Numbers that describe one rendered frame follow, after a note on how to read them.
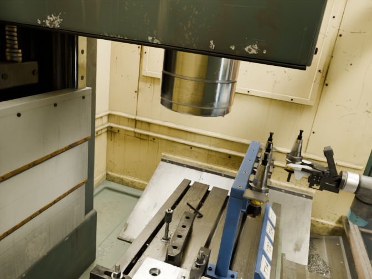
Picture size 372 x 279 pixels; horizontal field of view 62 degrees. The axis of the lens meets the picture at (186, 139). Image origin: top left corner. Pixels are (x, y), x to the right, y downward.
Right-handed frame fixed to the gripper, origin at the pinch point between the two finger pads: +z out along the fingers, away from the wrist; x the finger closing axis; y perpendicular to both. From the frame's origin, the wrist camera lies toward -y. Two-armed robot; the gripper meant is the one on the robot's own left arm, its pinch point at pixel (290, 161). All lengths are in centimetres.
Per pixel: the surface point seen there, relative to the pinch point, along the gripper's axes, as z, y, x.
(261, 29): 15, -44, -70
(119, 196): 90, 64, 34
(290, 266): -12.7, 48.1, 1.9
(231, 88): 19, -33, -60
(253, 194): 10.4, -1.1, -38.9
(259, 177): 9.8, -5.1, -34.9
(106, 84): 108, -4, 40
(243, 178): 14.5, -2.2, -32.4
